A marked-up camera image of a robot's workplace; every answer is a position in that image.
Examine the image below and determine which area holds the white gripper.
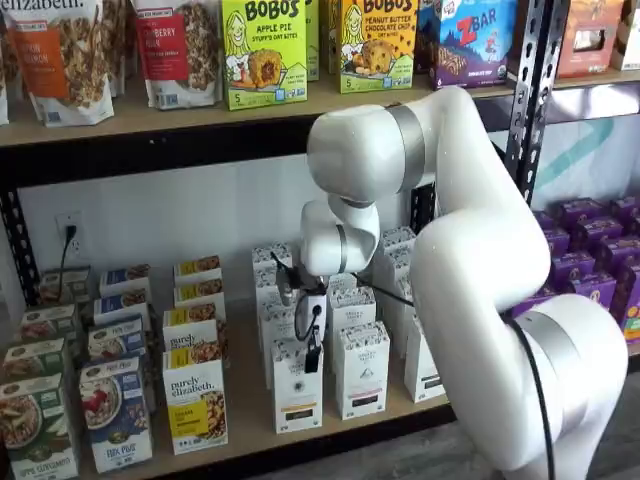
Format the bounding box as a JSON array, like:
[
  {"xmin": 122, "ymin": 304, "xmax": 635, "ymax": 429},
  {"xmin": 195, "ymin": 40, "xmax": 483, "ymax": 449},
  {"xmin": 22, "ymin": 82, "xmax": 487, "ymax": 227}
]
[{"xmin": 299, "ymin": 294, "xmax": 329, "ymax": 374}]

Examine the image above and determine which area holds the white box dark strip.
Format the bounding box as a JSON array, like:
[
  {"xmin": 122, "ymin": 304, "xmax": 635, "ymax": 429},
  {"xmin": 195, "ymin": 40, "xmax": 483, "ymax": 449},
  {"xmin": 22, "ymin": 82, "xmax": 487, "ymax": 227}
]
[
  {"xmin": 403, "ymin": 314, "xmax": 449, "ymax": 404},
  {"xmin": 388, "ymin": 273, "xmax": 417, "ymax": 359},
  {"xmin": 382, "ymin": 247, "xmax": 415, "ymax": 276},
  {"xmin": 378, "ymin": 227, "xmax": 419, "ymax": 251}
]

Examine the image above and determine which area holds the yellow purely elizabeth granola box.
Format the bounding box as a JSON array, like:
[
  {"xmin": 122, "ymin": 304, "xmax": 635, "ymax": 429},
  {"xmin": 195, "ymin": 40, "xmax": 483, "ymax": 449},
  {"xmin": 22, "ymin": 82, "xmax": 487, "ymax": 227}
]
[
  {"xmin": 162, "ymin": 305, "xmax": 221, "ymax": 354},
  {"xmin": 173, "ymin": 255, "xmax": 223, "ymax": 284},
  {"xmin": 173, "ymin": 283, "xmax": 225, "ymax": 309},
  {"xmin": 162, "ymin": 348, "xmax": 230, "ymax": 456}
]

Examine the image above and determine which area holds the blue Flax Plus cereal box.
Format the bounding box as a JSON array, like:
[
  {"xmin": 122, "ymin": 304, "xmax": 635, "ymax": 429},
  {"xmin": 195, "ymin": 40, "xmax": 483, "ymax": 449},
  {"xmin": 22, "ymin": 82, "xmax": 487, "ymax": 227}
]
[
  {"xmin": 87, "ymin": 315, "xmax": 147, "ymax": 362},
  {"xmin": 98, "ymin": 263, "xmax": 153, "ymax": 299},
  {"xmin": 93, "ymin": 292, "xmax": 151, "ymax": 326},
  {"xmin": 78, "ymin": 355, "xmax": 154, "ymax": 474}
]

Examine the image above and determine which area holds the black metal shelf rack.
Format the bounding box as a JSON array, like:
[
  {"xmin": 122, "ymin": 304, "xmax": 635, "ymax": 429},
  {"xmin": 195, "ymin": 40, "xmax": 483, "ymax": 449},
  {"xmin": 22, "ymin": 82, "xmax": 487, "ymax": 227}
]
[{"xmin": 0, "ymin": 0, "xmax": 556, "ymax": 480}]

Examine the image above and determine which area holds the green Nature's Path cereal box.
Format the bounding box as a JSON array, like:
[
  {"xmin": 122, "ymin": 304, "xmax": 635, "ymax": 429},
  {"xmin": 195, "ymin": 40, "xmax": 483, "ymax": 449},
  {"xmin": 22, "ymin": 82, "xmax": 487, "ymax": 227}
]
[
  {"xmin": 1, "ymin": 338, "xmax": 69, "ymax": 386},
  {"xmin": 38, "ymin": 266, "xmax": 94, "ymax": 307},
  {"xmin": 19, "ymin": 303, "xmax": 81, "ymax": 346},
  {"xmin": 0, "ymin": 372, "xmax": 80, "ymax": 479}
]

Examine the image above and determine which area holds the green Bobo's apple pie box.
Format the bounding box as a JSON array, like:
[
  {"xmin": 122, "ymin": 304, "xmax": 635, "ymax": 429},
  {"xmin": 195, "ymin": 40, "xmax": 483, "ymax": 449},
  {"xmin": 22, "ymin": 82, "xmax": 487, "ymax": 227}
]
[
  {"xmin": 304, "ymin": 0, "xmax": 322, "ymax": 83},
  {"xmin": 221, "ymin": 0, "xmax": 310, "ymax": 111}
]

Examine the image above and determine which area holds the yellow Bobo's peanut butter box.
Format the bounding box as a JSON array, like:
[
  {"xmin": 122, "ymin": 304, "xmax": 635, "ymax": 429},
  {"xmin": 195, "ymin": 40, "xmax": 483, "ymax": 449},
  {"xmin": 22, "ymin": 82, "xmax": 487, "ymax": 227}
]
[
  {"xmin": 339, "ymin": 0, "xmax": 418, "ymax": 95},
  {"xmin": 319, "ymin": 0, "xmax": 344, "ymax": 76}
]

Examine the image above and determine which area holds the blue ZBar snack box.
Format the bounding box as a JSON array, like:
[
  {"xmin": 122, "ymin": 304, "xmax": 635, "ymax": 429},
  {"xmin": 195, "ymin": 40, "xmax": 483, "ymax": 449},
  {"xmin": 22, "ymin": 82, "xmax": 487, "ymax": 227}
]
[{"xmin": 416, "ymin": 0, "xmax": 520, "ymax": 91}]

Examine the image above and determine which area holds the orange snack box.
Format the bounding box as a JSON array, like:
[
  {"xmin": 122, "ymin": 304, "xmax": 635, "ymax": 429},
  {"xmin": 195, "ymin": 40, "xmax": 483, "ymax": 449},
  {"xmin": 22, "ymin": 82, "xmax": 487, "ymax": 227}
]
[{"xmin": 554, "ymin": 0, "xmax": 626, "ymax": 80}]

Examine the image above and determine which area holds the white snack box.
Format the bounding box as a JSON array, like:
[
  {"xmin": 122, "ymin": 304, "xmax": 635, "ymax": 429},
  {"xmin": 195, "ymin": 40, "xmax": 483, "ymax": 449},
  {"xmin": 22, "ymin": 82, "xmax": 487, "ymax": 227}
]
[{"xmin": 612, "ymin": 0, "xmax": 640, "ymax": 71}]

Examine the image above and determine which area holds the white sheet teal print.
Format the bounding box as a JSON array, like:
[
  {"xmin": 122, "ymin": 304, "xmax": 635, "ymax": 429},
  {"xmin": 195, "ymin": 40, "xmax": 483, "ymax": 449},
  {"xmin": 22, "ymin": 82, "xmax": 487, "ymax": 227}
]
[{"xmin": 529, "ymin": 89, "xmax": 640, "ymax": 206}]

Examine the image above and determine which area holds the red purely elizabeth granola bag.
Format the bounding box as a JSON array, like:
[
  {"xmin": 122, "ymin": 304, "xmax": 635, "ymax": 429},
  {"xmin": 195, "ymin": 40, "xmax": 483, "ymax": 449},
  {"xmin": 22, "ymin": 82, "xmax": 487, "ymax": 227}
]
[{"xmin": 131, "ymin": 0, "xmax": 225, "ymax": 110}]

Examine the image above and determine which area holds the white granola bag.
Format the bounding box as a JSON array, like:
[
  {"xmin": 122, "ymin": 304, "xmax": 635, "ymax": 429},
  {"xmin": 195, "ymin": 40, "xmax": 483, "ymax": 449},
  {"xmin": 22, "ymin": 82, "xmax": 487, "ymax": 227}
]
[{"xmin": 99, "ymin": 0, "xmax": 137, "ymax": 97}]

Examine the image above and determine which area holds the purple snack boxes group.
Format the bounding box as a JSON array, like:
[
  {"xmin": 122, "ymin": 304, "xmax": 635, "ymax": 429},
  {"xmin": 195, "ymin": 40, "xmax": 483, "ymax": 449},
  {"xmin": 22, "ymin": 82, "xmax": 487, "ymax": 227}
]
[{"xmin": 529, "ymin": 64, "xmax": 640, "ymax": 361}]

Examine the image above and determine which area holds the orange purely elizabeth granola bag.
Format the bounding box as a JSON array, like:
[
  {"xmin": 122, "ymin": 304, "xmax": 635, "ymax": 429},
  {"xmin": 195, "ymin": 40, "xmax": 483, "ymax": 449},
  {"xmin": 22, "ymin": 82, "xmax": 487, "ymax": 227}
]
[{"xmin": 0, "ymin": 0, "xmax": 120, "ymax": 127}]

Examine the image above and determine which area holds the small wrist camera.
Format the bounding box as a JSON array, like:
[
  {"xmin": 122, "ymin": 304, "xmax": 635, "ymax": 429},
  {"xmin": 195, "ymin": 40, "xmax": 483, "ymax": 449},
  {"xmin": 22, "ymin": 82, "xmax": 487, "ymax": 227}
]
[{"xmin": 277, "ymin": 263, "xmax": 297, "ymax": 307}]

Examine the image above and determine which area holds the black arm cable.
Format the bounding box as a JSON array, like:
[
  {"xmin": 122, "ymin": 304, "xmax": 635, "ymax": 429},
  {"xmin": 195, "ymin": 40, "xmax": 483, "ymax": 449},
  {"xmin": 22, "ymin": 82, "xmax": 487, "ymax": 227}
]
[{"xmin": 269, "ymin": 251, "xmax": 557, "ymax": 480}]

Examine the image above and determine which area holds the white wall outlet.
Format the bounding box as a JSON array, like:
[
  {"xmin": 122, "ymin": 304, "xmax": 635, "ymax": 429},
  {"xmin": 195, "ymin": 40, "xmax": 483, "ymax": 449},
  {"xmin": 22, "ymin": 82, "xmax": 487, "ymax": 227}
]
[{"xmin": 54, "ymin": 212, "xmax": 84, "ymax": 260}]

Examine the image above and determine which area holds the black plug with cord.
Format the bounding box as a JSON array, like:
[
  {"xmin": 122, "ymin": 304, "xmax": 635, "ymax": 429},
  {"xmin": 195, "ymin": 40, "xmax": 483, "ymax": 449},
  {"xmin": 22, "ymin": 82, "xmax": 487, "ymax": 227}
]
[{"xmin": 59, "ymin": 225, "xmax": 78, "ymax": 301}]

